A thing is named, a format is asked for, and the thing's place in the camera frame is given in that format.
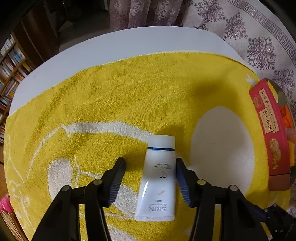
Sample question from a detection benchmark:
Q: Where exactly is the dark wooden cabinet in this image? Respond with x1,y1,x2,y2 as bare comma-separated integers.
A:
14,0,111,66

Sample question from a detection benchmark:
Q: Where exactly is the wooden bookshelf with books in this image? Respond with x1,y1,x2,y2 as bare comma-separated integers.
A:
0,32,33,144

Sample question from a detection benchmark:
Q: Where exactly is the white purple patterned curtain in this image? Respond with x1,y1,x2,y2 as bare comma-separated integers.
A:
183,0,296,100

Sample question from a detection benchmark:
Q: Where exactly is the yellow and white towel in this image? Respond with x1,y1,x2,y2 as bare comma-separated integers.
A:
5,52,290,241

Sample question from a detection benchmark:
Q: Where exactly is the pink fabric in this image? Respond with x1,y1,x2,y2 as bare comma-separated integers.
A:
0,194,14,212

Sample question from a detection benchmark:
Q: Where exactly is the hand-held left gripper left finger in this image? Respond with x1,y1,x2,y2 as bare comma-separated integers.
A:
31,157,126,241

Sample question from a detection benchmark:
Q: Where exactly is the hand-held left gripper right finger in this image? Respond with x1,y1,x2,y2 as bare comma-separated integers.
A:
175,158,270,241

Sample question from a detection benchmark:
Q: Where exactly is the red cardboard box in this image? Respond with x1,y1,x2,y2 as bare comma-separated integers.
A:
249,78,296,191

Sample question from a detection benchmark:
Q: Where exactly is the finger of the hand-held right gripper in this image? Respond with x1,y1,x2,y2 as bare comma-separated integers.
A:
253,206,267,220

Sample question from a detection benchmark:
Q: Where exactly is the red-orange plastic block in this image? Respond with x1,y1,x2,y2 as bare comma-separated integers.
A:
279,105,296,128

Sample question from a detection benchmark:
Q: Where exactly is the mauve sheer curtain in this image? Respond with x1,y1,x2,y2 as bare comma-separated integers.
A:
109,0,192,31

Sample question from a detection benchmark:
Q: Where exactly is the white tube with blue band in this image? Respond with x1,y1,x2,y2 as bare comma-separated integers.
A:
134,135,175,221

